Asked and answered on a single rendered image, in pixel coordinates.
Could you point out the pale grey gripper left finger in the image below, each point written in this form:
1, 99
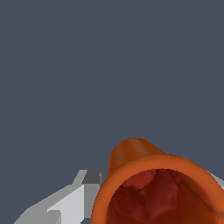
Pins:
70, 201

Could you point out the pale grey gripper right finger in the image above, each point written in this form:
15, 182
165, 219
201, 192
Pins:
219, 180

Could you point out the orange terracotta pot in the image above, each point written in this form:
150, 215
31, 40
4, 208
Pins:
163, 189

